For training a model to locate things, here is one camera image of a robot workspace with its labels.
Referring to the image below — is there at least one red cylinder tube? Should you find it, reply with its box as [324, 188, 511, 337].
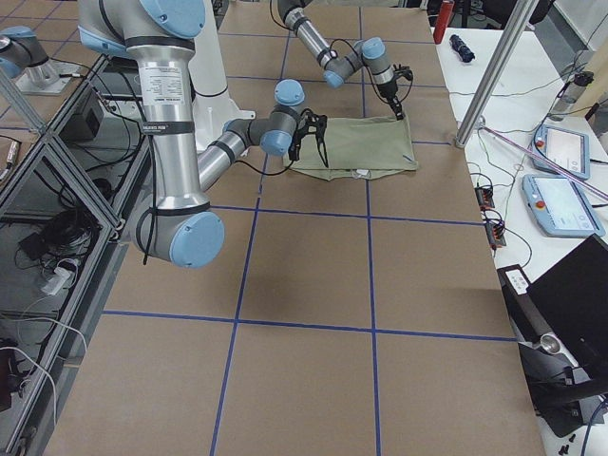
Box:
[433, 0, 454, 45]

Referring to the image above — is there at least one grey aluminium frame post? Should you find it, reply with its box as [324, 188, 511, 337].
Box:
[455, 0, 539, 148]

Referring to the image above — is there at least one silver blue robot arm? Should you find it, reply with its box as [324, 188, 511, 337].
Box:
[78, 1, 328, 268]
[276, 1, 413, 121]

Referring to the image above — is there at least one near blue teach pendant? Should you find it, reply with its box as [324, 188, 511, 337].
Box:
[522, 174, 606, 238]

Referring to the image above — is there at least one black box with label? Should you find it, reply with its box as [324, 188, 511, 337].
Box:
[498, 235, 607, 437]

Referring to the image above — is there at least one long reach grabber stick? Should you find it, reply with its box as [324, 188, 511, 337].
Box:
[476, 121, 608, 201]

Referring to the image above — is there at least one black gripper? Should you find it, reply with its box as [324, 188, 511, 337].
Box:
[377, 64, 412, 120]
[288, 109, 329, 166]

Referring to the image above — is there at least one blue teach pendant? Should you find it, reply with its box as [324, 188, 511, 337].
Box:
[522, 174, 606, 238]
[531, 124, 590, 180]

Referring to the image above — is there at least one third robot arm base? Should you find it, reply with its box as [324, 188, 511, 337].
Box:
[1, 26, 81, 96]

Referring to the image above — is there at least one olive green long-sleeve shirt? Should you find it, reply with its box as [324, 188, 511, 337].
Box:
[283, 116, 419, 181]

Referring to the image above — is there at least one folded dark blue umbrella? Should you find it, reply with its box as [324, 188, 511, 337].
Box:
[449, 34, 475, 64]

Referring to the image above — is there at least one far blue teach pendant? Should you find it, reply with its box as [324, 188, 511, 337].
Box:
[531, 124, 590, 180]

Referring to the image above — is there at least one white power strip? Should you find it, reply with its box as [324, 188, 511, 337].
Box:
[41, 258, 79, 295]

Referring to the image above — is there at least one black power box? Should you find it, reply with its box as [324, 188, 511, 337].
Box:
[60, 90, 104, 143]

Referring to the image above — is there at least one grey water bottle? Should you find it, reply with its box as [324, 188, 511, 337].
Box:
[548, 70, 595, 122]

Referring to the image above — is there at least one white metal base plate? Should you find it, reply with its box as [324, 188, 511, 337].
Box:
[193, 92, 256, 154]

